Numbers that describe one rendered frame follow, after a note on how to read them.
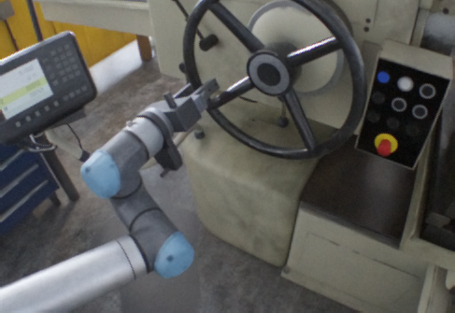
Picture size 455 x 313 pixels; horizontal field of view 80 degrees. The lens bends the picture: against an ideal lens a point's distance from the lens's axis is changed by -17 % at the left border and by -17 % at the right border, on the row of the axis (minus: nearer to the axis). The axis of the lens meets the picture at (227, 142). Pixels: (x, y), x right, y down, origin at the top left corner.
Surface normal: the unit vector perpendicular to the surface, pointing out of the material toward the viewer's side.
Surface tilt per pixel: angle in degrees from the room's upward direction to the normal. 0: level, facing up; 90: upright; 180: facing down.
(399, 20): 90
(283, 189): 0
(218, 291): 0
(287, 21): 60
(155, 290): 0
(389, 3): 90
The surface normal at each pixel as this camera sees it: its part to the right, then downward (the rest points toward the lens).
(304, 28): -0.34, 0.23
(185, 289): -0.06, -0.73
